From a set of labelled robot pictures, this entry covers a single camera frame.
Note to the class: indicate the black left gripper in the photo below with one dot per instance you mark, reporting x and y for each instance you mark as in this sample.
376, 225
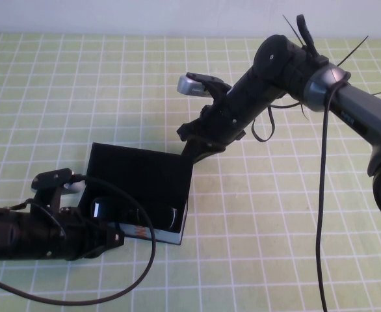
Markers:
80, 234

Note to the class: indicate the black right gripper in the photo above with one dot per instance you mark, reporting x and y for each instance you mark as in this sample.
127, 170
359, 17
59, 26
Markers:
216, 126

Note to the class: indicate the black-framed glasses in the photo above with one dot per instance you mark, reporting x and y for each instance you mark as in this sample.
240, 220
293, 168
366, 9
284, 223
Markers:
97, 209

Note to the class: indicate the black printed glasses case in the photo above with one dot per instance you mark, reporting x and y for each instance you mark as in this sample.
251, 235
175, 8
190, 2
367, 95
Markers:
138, 169

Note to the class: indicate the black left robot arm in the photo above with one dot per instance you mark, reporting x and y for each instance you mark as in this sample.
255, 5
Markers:
15, 234

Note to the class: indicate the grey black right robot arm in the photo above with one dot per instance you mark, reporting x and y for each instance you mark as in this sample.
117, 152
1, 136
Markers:
356, 110

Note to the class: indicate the black zip tie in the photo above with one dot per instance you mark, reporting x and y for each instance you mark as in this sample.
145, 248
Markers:
271, 125
353, 50
291, 104
293, 29

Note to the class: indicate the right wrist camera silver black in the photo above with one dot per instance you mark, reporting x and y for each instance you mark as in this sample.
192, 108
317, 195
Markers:
190, 86

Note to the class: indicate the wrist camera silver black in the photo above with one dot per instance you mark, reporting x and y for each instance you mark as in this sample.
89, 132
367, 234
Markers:
190, 86
52, 178

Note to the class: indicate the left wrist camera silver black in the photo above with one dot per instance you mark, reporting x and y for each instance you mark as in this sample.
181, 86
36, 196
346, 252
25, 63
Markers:
52, 178

